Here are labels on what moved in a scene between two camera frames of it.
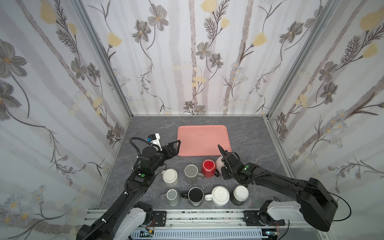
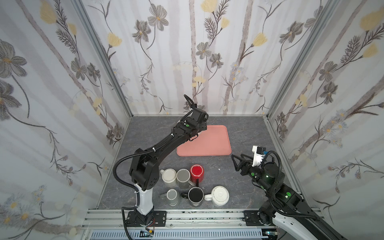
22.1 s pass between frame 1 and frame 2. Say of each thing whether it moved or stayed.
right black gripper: moved
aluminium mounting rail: stayed
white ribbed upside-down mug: stayed
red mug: moved
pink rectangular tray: stayed
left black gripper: moved
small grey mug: stayed
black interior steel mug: stayed
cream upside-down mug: stayed
